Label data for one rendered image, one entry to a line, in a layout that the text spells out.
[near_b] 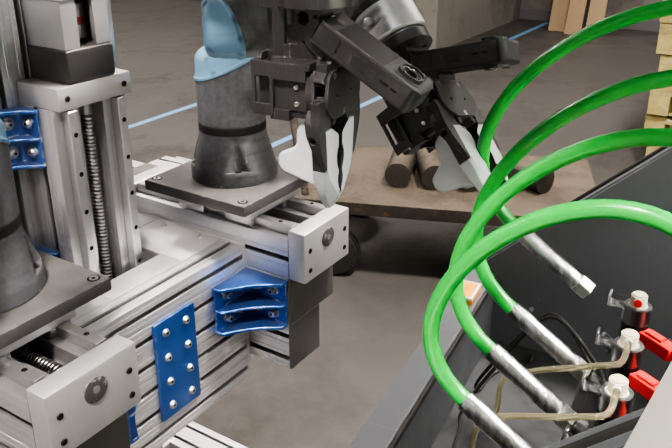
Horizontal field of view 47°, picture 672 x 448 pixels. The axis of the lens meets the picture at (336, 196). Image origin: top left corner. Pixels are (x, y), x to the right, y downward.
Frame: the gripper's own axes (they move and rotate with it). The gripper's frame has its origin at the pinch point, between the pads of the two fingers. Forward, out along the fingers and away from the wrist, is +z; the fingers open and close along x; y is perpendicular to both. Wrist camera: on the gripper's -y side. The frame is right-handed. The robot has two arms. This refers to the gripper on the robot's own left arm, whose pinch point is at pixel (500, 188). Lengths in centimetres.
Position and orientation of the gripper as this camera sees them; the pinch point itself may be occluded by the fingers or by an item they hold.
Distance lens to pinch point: 83.2
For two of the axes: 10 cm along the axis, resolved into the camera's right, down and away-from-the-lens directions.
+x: -6.1, 0.9, -7.9
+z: 4.4, 8.7, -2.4
